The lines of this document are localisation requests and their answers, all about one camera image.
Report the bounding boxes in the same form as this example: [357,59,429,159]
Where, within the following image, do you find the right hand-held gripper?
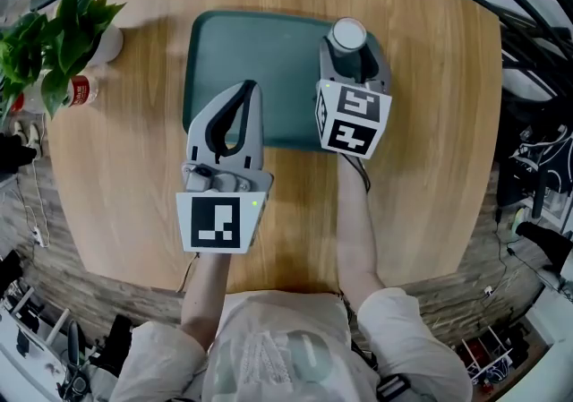
[313,35,394,161]

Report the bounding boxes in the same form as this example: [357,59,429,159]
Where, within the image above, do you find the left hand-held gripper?
[175,80,275,255]

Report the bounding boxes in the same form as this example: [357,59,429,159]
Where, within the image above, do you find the white cup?
[326,16,369,62]

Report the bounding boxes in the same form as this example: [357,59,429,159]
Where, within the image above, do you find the dark green plastic tray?
[181,10,393,152]

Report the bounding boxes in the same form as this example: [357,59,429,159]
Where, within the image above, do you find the person's left forearm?
[178,252,233,353]

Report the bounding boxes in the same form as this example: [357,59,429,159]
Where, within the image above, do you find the person's right forearm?
[335,152,389,317]

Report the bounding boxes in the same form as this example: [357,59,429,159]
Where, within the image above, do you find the clear bottle red label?
[11,73,101,116]

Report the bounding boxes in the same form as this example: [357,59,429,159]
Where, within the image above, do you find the green potted plant white pot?
[0,0,127,124]

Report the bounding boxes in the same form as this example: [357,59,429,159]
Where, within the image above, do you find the white power strip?
[30,224,51,250]

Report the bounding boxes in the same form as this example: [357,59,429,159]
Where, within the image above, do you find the person's white printed t-shirt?
[108,287,475,402]

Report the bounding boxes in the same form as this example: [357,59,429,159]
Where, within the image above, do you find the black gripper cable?
[343,154,373,194]

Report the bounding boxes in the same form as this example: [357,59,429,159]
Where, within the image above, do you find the thin tan gripper cable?
[175,252,201,295]

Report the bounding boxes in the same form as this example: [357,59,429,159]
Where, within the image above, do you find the black and white strap buckle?
[374,372,414,402]

